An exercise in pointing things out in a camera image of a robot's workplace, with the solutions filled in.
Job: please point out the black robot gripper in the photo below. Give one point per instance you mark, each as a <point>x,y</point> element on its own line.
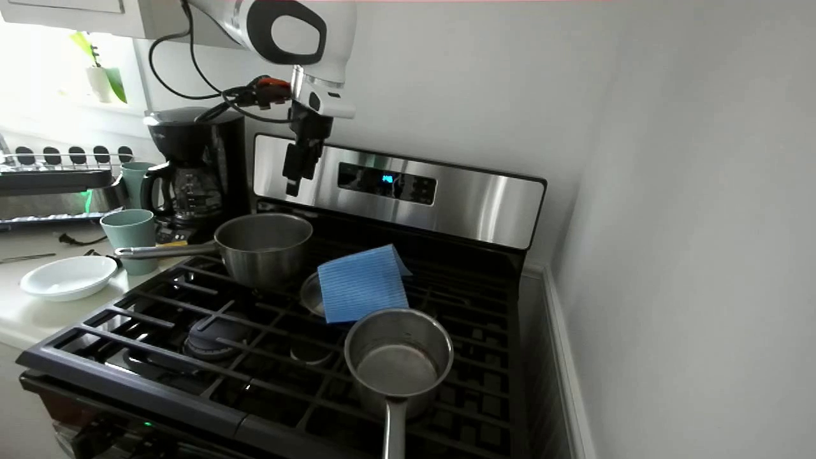
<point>311,128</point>

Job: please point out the large silver pot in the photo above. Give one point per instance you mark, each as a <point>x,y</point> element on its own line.
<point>262,252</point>

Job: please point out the blue fabric cloth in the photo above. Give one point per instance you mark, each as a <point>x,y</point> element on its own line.
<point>359,284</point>

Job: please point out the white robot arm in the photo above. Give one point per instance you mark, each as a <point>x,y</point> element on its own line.
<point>293,29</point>

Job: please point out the black coffee maker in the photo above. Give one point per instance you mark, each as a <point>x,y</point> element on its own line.
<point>191,168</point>

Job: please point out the teal canister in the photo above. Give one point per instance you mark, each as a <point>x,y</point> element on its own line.
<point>136,182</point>

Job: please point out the teal mug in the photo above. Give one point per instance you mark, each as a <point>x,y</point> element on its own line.
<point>127,238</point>

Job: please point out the small silver saucepan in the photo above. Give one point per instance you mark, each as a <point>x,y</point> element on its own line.
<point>399,359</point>

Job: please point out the green potted plant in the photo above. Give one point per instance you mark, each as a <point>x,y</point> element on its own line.
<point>102,73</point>

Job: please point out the metal dish rack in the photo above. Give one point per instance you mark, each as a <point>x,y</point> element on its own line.
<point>52,182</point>

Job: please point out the white bowl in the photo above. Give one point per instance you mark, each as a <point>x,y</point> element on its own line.
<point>67,277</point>

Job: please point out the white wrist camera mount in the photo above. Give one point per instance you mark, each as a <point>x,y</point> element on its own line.
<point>327,94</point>

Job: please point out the white wall cabinet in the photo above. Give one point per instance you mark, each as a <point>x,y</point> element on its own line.
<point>77,15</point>

